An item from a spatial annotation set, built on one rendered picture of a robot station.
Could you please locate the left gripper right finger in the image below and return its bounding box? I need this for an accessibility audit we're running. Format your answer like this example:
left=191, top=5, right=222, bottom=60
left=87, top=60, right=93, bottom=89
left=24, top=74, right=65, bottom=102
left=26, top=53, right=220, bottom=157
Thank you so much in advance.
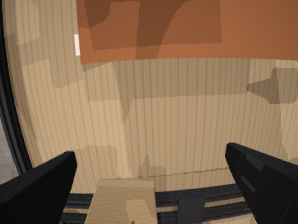
left=225, top=142, right=298, bottom=224

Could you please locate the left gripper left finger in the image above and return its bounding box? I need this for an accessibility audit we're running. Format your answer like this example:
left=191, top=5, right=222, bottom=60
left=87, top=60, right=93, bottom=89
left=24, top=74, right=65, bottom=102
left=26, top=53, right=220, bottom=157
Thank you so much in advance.
left=0, top=151, right=77, bottom=224

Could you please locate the dark brown low bench with grey legs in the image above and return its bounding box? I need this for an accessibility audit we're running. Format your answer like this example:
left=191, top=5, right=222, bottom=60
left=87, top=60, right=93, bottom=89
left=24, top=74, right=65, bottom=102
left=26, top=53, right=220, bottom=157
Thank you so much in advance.
left=76, top=0, right=298, bottom=64

